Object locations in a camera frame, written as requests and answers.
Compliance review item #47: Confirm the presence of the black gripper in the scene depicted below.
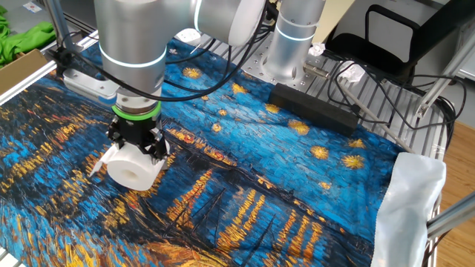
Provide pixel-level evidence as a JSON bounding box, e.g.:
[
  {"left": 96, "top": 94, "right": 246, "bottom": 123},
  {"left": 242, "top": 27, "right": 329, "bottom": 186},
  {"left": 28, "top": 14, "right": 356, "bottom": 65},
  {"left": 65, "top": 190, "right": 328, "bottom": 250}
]
[{"left": 106, "top": 114, "right": 171, "bottom": 165}]

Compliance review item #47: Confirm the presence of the white toilet paper roll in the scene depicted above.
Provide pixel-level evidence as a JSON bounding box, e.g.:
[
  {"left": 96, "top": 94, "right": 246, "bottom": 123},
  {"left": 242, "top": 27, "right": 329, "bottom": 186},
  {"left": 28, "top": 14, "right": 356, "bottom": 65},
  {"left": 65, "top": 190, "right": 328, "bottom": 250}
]
[{"left": 90, "top": 142, "right": 170, "bottom": 192}]

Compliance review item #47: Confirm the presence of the white power strip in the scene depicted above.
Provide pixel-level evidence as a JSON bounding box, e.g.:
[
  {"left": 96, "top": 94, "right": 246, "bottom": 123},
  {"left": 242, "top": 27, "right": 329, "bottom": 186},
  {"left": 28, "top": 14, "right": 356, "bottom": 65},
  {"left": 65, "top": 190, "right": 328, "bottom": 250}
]
[{"left": 174, "top": 27, "right": 203, "bottom": 47}]

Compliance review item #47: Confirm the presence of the starry night painting tablecloth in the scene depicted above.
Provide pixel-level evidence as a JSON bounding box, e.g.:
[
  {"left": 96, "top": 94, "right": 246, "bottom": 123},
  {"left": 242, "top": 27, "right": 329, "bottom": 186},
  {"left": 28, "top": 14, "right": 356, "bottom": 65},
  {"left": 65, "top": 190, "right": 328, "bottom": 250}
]
[{"left": 0, "top": 36, "right": 405, "bottom": 267}]

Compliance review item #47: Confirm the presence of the brown cardboard box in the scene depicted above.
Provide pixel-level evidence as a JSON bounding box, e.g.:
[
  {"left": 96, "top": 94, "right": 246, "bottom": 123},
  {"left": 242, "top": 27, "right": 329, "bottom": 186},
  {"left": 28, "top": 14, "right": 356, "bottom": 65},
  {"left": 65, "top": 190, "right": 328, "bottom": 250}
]
[{"left": 0, "top": 48, "right": 50, "bottom": 96}]

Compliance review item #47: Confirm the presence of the green cloth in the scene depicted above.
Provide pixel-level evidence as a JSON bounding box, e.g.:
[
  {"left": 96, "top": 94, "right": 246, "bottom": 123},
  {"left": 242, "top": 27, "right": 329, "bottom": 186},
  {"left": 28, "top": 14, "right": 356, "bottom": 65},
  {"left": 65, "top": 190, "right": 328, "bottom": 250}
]
[{"left": 0, "top": 4, "right": 57, "bottom": 68}]

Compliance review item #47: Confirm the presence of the white card red mark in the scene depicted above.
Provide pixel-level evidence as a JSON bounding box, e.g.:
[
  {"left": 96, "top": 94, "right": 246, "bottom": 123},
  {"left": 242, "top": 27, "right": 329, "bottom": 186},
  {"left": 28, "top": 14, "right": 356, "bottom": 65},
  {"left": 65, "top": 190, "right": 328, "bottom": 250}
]
[{"left": 22, "top": 1, "right": 43, "bottom": 14}]

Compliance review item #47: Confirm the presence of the black rectangular block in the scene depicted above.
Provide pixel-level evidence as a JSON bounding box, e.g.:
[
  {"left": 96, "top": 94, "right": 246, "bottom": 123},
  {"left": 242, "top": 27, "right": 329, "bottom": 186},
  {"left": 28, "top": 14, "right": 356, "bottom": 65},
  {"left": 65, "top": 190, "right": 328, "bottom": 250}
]
[{"left": 268, "top": 82, "right": 360, "bottom": 137}]

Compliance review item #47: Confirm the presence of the black office chair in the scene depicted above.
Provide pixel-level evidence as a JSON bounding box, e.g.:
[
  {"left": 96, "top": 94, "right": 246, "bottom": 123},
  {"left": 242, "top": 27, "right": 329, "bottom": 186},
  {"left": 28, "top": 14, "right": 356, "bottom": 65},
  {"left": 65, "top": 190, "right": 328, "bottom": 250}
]
[{"left": 325, "top": 0, "right": 475, "bottom": 77}]

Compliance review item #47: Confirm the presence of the white fabric sheet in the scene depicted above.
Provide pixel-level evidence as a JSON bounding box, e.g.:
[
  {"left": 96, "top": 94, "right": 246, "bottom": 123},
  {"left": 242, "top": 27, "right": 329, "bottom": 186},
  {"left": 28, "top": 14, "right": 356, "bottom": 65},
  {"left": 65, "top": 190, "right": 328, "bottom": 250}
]
[{"left": 370, "top": 151, "right": 448, "bottom": 267}]

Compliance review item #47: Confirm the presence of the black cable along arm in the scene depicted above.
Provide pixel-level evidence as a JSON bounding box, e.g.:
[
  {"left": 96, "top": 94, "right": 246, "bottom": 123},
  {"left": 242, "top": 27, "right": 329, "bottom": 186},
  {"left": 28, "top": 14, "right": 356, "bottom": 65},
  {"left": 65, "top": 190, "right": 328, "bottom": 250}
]
[{"left": 47, "top": 0, "right": 275, "bottom": 105}]

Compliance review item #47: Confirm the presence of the silver camera mount bracket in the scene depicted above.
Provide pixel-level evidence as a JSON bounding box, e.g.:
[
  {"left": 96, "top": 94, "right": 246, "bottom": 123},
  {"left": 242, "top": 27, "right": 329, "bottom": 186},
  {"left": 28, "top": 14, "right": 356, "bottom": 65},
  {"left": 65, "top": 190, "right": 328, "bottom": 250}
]
[{"left": 62, "top": 68, "right": 119, "bottom": 107}]

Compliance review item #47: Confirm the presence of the aluminium table edge rail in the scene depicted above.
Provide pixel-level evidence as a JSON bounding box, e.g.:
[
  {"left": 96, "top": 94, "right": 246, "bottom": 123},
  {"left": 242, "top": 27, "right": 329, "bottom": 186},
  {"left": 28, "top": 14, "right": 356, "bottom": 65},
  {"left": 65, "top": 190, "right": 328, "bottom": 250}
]
[{"left": 0, "top": 31, "right": 101, "bottom": 108}]

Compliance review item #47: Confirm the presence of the aluminium frame bar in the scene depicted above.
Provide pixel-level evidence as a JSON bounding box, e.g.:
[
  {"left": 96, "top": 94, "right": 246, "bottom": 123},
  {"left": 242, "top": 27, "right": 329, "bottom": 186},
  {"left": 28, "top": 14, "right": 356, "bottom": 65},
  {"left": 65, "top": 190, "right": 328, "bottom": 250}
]
[
  {"left": 426, "top": 192, "right": 475, "bottom": 240},
  {"left": 46, "top": 0, "right": 85, "bottom": 55},
  {"left": 414, "top": 31, "right": 475, "bottom": 119}
]

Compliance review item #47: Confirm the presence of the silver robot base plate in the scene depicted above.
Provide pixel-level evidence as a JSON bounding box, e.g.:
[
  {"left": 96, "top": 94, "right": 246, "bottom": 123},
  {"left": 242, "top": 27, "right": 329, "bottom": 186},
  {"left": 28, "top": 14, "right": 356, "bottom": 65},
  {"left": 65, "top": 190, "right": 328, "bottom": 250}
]
[{"left": 240, "top": 31, "right": 331, "bottom": 92}]

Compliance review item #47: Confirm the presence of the grey cable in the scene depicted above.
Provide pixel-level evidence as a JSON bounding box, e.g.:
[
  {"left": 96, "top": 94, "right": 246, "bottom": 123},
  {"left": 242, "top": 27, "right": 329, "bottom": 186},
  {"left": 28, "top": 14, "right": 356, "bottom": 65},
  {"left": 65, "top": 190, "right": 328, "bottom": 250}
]
[{"left": 341, "top": 87, "right": 415, "bottom": 154}]

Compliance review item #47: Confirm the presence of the black table cable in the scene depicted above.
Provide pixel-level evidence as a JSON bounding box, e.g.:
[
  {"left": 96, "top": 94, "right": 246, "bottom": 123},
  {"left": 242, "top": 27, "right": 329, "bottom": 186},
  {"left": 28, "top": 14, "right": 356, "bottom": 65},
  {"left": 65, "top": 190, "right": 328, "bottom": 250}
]
[{"left": 326, "top": 61, "right": 468, "bottom": 151}]

